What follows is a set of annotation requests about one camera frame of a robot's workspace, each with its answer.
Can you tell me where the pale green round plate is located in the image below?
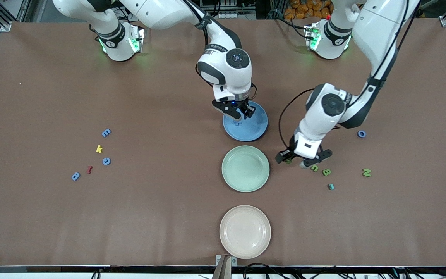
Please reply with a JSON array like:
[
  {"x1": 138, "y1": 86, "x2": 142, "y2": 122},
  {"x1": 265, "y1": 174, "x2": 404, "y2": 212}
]
[{"x1": 221, "y1": 145, "x2": 270, "y2": 193}]

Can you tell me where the blue round plate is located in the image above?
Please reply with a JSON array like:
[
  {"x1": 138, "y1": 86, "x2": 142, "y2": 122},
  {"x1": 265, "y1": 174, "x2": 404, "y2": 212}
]
[{"x1": 223, "y1": 100, "x2": 269, "y2": 142}]

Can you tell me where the metal table bracket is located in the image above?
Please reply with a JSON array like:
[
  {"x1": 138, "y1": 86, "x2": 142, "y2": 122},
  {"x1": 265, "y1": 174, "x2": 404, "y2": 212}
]
[{"x1": 215, "y1": 255, "x2": 237, "y2": 279}]

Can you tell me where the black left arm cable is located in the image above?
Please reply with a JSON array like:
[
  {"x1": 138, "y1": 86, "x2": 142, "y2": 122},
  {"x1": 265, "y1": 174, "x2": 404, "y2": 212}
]
[{"x1": 278, "y1": 0, "x2": 421, "y2": 155}]

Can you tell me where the beige round plate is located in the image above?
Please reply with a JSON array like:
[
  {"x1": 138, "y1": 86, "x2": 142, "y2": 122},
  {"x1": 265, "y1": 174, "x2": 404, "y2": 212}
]
[{"x1": 219, "y1": 205, "x2": 272, "y2": 260}]

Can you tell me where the bag of oranges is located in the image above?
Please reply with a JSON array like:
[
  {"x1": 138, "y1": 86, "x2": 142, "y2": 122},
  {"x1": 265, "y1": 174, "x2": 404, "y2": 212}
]
[{"x1": 284, "y1": 0, "x2": 334, "y2": 20}]

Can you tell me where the grey base box green light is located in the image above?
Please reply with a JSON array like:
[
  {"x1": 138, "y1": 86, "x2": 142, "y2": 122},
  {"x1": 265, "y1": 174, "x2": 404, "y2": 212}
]
[
  {"x1": 129, "y1": 24, "x2": 145, "y2": 53},
  {"x1": 304, "y1": 24, "x2": 321, "y2": 51}
]

